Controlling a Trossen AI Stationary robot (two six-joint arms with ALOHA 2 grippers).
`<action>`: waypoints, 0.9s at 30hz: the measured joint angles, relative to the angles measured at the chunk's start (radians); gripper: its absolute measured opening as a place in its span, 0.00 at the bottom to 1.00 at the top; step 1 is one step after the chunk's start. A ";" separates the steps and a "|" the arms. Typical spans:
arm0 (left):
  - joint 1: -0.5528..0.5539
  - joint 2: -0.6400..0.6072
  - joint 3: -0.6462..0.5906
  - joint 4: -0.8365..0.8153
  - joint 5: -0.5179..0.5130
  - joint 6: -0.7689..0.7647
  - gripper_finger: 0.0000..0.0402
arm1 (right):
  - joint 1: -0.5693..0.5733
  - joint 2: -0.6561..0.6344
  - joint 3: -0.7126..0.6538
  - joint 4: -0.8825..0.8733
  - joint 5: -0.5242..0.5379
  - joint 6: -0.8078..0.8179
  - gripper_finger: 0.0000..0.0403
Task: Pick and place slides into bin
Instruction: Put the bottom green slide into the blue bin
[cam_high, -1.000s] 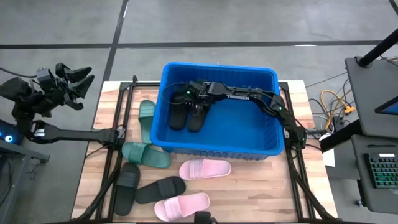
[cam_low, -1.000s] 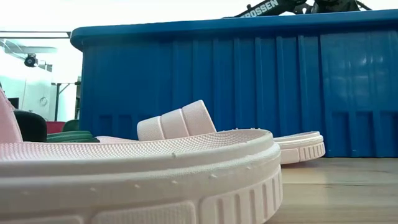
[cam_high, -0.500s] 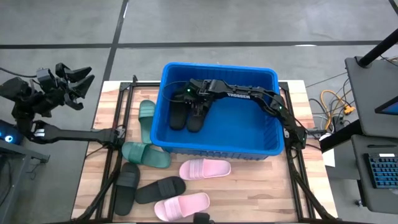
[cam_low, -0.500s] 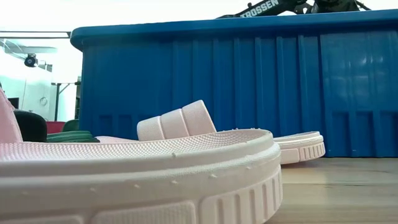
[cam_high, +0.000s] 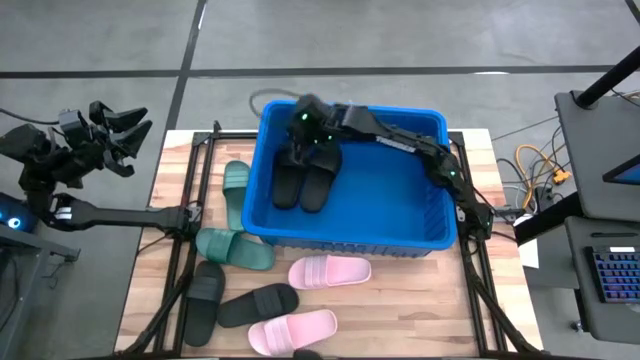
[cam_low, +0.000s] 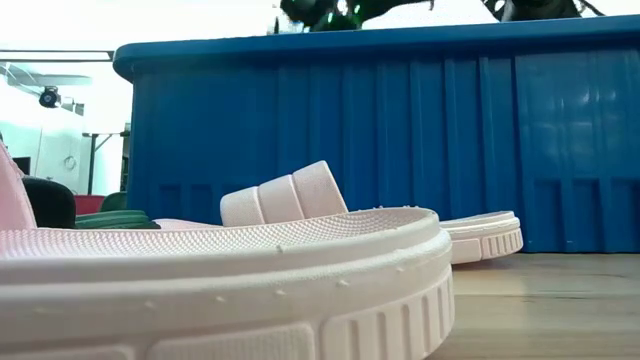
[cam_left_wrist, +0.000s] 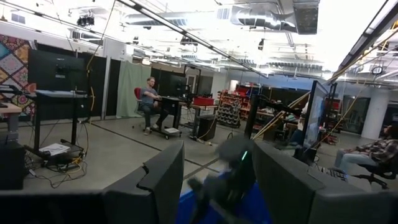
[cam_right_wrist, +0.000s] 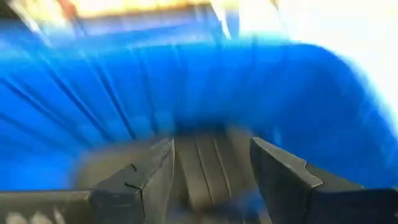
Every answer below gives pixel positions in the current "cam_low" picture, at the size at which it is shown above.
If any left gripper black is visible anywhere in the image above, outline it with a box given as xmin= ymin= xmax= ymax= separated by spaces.
xmin=278 ymin=0 xmax=436 ymax=33

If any large blue plastic bin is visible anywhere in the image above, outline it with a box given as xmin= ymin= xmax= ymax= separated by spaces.
xmin=112 ymin=13 xmax=640 ymax=255

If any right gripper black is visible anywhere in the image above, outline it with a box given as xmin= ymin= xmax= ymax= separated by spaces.
xmin=481 ymin=0 xmax=607 ymax=23

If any pink rubber slide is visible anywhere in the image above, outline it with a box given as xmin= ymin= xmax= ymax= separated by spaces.
xmin=0 ymin=139 xmax=457 ymax=360
xmin=153 ymin=159 xmax=525 ymax=266

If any green rubber slide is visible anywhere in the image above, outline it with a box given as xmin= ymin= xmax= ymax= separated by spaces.
xmin=74 ymin=191 xmax=162 ymax=231

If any round ceiling camera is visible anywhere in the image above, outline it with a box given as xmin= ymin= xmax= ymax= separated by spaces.
xmin=38 ymin=85 xmax=62 ymax=109

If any black stand pole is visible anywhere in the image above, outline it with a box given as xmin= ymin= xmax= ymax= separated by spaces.
xmin=82 ymin=130 xmax=131 ymax=196

